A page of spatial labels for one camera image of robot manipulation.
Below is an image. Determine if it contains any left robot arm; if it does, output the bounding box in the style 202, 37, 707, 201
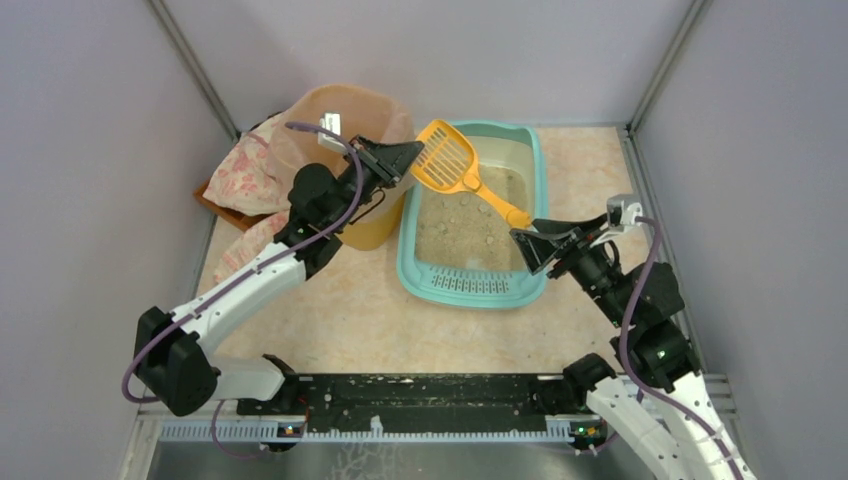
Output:
131, 136, 424, 417

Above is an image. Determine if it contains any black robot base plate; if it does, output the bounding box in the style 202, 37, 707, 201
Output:
235, 372, 627, 439

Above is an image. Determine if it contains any pink patterned cloth bag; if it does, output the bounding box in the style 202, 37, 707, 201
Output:
203, 114, 289, 283

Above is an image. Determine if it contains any aluminium frame rail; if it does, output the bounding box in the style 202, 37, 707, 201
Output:
135, 374, 738, 445

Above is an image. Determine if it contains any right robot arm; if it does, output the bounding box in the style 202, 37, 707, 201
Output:
510, 212, 756, 479

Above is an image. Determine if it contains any orange plastic bin liner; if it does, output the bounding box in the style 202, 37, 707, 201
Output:
268, 84, 415, 211

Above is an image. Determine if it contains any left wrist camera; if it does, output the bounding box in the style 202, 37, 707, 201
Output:
317, 112, 346, 154

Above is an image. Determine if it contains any yellow litter scoop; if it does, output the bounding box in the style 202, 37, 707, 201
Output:
410, 119, 532, 229

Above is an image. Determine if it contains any cat litter sand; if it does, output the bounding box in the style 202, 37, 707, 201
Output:
415, 189, 525, 272

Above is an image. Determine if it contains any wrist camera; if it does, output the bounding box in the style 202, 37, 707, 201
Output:
317, 112, 346, 154
606, 194, 644, 233

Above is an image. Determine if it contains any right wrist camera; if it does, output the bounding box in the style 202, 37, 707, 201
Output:
606, 194, 644, 233

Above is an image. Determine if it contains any teal litter box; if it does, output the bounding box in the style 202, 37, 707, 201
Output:
396, 122, 549, 310

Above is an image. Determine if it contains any brown wooden tray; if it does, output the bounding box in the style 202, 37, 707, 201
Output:
193, 181, 269, 232

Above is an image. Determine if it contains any yellow trash bin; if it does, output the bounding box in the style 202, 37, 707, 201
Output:
338, 193, 406, 251

